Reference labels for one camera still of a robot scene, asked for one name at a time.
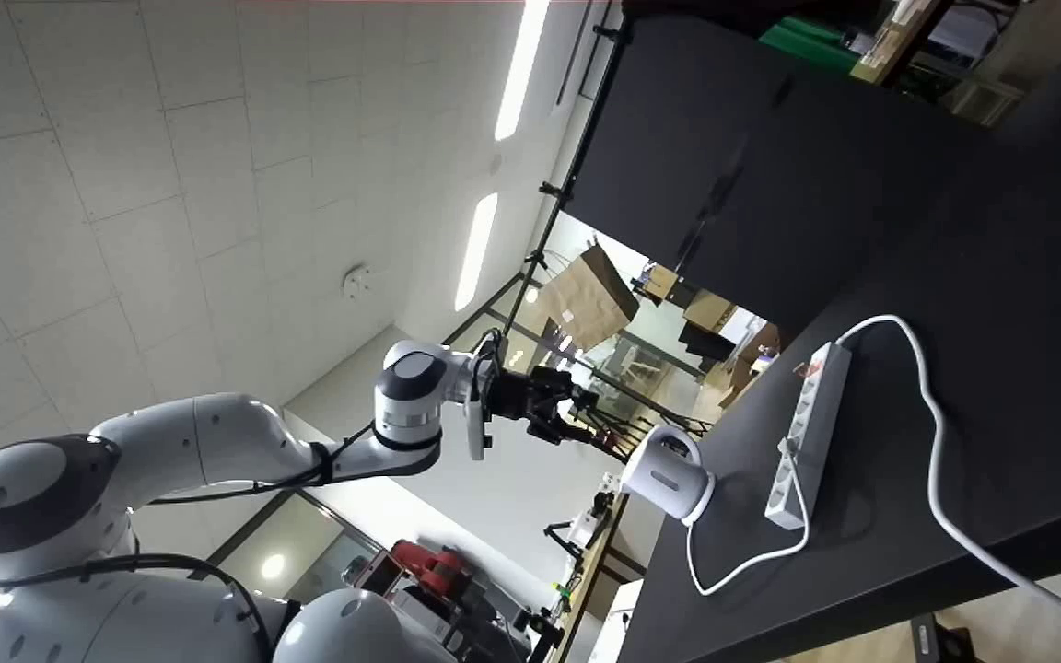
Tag white power strip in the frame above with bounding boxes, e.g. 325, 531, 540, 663
767, 343, 853, 531

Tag white kettle cord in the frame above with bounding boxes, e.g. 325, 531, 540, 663
681, 472, 813, 602

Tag white power strip cable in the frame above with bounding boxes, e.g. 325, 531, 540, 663
832, 310, 1061, 638

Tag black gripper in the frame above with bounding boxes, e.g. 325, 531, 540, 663
487, 370, 570, 444

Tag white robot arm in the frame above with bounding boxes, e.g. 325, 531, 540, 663
0, 338, 536, 663

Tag black backdrop cloth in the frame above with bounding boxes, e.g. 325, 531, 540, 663
565, 15, 979, 330

